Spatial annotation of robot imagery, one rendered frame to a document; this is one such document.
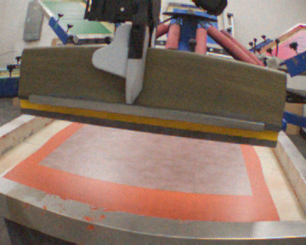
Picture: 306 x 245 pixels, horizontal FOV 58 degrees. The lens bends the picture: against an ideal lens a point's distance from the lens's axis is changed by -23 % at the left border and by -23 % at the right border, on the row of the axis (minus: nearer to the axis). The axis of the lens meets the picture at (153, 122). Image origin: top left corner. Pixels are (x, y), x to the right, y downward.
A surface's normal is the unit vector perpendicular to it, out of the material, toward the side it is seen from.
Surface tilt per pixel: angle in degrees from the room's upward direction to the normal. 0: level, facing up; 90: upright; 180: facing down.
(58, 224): 90
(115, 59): 84
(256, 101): 90
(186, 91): 90
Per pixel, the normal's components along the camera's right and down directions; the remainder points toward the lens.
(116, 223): 0.09, -0.96
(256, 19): -0.14, 0.24
